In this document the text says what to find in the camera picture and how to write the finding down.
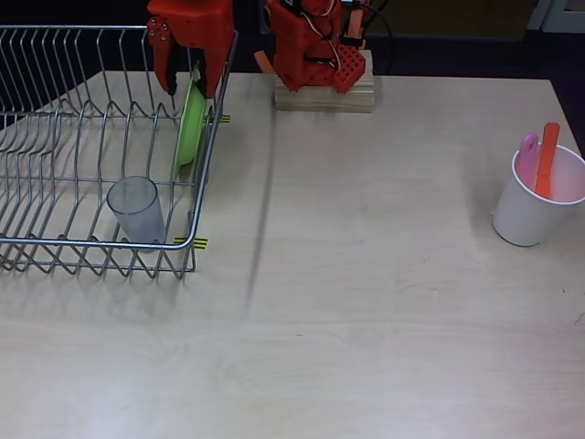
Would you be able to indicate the pink plastic fork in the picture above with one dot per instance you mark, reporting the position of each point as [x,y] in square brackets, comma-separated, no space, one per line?
[528,155]

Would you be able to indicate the white paper cup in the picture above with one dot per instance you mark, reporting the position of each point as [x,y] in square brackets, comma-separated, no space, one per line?
[521,219]

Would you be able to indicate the grey translucent plastic cup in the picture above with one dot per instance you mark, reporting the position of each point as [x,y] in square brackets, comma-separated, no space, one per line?
[139,219]

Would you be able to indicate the wooden block base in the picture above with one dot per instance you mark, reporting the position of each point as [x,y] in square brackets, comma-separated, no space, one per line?
[320,103]

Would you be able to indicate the orange plastic knife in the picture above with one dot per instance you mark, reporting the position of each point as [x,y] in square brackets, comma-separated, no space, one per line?
[547,155]

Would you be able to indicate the brown partition board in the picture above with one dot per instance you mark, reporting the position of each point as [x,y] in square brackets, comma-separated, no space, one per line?
[457,18]

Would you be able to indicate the green plastic plate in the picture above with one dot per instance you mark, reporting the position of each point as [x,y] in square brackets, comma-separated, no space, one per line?
[187,132]

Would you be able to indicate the red robot arm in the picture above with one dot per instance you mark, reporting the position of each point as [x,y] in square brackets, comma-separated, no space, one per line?
[297,46]

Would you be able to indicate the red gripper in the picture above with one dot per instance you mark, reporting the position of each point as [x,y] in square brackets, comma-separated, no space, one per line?
[196,27]

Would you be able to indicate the orange clamp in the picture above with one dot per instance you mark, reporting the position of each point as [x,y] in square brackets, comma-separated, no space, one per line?
[262,61]

